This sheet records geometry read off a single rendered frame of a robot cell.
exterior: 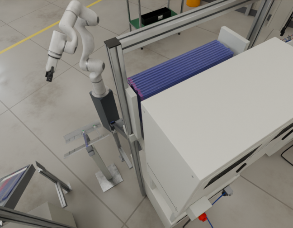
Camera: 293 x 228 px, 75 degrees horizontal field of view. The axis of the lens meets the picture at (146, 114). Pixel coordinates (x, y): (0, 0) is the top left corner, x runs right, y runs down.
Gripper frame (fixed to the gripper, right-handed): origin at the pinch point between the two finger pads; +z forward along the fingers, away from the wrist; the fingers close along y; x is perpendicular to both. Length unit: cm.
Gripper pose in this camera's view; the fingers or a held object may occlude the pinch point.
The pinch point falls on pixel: (48, 78)
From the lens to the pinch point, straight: 149.8
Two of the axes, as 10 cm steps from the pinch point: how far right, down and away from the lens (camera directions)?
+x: 7.8, 1.6, 6.0
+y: 4.9, 4.4, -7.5
